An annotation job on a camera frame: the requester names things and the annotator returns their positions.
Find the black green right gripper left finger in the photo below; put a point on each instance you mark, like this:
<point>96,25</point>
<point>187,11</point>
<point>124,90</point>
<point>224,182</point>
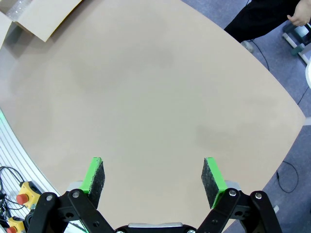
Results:
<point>93,182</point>

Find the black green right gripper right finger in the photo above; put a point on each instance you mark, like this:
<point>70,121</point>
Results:
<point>213,179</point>

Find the brown cardboard shipping box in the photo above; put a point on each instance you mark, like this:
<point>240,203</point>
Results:
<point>43,17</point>

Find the person's bare hand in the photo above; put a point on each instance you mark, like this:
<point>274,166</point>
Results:
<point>301,14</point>

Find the yellow emergency stop button box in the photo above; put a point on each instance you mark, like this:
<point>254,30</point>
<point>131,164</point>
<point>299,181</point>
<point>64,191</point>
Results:
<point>15,224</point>
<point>28,194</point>

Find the yellow emergency stop pendant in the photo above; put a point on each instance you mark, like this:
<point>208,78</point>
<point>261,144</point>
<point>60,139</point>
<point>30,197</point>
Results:
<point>7,194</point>

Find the grey shoe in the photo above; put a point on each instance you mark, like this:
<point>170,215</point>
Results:
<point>247,46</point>

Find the white rounded object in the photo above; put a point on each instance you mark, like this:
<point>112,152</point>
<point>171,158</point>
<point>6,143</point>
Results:
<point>308,75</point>

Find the person's black clothing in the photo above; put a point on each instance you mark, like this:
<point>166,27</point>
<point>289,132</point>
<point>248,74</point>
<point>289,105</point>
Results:
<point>257,19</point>

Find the white slotted base plate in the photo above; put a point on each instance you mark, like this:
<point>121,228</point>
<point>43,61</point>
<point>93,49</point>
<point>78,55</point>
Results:
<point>14,157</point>

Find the white cart frame green joints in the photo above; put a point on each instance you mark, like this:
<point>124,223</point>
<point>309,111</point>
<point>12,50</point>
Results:
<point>297,47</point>

